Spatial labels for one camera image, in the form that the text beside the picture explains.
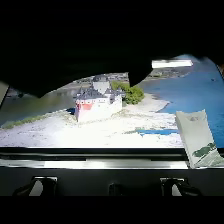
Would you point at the silver frame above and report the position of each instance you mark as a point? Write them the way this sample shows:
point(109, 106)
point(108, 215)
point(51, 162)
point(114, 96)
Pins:
point(100, 164)

